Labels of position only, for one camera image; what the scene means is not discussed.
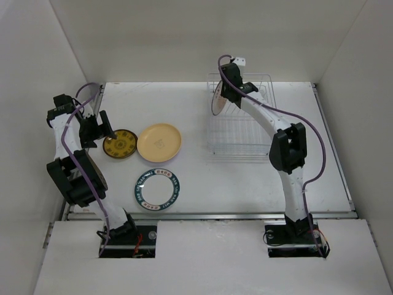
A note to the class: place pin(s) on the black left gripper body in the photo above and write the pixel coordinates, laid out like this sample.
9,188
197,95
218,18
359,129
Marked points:
89,130

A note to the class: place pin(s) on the yellow patterned plate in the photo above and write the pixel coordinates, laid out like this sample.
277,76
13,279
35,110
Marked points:
123,146

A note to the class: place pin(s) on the beige deep plate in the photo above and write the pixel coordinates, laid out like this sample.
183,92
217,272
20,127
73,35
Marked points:
159,143

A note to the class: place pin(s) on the lilac plastic plate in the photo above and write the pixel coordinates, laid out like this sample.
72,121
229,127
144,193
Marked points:
172,159

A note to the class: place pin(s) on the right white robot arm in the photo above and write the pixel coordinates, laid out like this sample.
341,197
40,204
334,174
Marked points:
288,143

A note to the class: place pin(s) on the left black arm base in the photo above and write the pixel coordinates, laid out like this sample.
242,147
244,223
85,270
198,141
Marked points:
136,244

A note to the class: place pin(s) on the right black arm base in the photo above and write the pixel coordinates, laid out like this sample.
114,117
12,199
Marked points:
280,244

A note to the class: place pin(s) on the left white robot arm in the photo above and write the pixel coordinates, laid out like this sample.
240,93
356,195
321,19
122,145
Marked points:
74,172

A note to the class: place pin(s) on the white wire dish rack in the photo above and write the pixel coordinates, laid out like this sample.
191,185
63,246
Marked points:
233,132

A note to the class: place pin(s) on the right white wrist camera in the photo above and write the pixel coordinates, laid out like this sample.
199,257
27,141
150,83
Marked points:
240,61

